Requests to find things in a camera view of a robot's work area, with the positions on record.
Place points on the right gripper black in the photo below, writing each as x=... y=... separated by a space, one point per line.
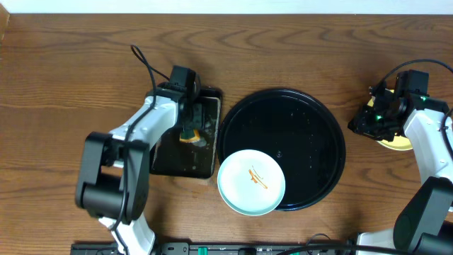
x=361 y=126

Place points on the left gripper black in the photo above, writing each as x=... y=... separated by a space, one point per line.
x=196 y=121

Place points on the orange green scrub sponge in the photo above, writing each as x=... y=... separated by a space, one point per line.
x=189 y=136

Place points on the yellow plate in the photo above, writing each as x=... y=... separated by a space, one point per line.
x=399 y=143

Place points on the light blue plate front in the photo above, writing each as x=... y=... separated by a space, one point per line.
x=251 y=182

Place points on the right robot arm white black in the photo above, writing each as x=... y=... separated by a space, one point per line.
x=421 y=227

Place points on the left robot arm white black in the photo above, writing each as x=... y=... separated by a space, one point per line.
x=113 y=182

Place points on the black rectangular soapy water tray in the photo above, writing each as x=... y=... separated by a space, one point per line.
x=171 y=157

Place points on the round black serving tray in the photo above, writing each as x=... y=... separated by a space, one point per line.
x=298 y=132

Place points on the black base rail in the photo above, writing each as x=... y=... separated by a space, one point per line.
x=181 y=248

